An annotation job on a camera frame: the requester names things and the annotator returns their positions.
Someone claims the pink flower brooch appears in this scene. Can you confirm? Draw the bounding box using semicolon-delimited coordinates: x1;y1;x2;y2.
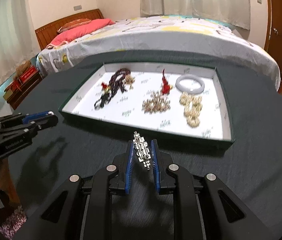
142;91;170;114

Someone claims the pink pillow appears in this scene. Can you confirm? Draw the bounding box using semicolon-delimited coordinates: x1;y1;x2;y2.
46;18;115;49

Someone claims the silver link bracelet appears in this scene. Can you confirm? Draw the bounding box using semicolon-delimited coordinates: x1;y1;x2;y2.
132;131;152;171

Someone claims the wooden nightstand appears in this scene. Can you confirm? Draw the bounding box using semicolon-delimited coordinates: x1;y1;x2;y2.
3;70;42;110

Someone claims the bed with white patterned sheet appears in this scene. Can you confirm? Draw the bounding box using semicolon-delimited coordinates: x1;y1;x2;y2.
36;16;281;89

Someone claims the black pendant with braided cord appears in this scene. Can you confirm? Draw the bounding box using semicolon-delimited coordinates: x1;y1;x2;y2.
94;81;118;110

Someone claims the white jade bangle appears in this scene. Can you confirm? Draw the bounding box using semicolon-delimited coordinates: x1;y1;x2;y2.
176;74;205;95

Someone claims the green white jewelry box tray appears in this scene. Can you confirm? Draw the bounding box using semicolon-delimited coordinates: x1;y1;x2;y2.
59;62;234;147

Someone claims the brown teddy bear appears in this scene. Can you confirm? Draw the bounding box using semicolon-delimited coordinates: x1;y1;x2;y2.
15;61;32;78

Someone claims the cream pearl necklace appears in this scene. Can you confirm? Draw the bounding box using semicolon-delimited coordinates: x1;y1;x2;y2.
179;91;203;128

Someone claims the red gift box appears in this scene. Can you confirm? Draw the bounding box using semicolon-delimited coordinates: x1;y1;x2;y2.
10;66;37;92

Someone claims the wooden headboard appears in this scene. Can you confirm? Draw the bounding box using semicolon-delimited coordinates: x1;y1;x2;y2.
35;9;104;50

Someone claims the orange pillow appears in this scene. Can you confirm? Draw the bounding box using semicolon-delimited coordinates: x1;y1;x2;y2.
57;18;92;34

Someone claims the red tassel gold charm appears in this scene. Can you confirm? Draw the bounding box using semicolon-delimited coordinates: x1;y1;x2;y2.
101;82;111;93

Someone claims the red knot tassel charm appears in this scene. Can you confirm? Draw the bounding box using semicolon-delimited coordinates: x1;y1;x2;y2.
161;70;172;95

